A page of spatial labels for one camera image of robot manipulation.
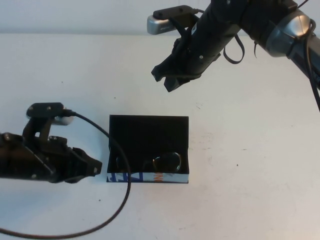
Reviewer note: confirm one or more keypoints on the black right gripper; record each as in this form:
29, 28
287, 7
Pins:
190, 62

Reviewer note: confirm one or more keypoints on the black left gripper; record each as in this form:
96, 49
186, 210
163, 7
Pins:
50, 160

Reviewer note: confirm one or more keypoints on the black glasses case printed front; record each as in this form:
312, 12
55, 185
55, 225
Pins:
147, 135

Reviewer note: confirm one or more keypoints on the black frame glasses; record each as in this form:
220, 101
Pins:
166, 162

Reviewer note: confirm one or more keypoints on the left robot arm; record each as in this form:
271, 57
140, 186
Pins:
10, 160

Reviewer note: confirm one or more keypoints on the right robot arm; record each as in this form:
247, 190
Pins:
217, 25

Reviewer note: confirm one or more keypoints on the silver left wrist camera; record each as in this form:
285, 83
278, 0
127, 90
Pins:
66, 120

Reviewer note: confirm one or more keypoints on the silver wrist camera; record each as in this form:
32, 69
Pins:
66, 120
160, 25

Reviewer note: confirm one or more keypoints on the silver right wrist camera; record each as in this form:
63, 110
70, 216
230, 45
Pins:
160, 25

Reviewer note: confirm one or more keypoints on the black right camera mount bracket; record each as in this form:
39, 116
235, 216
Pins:
172, 12

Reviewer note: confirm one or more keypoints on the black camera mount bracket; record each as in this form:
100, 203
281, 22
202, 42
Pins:
42, 110
172, 12

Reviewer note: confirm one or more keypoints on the black left camera mount bracket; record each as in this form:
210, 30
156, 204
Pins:
42, 110

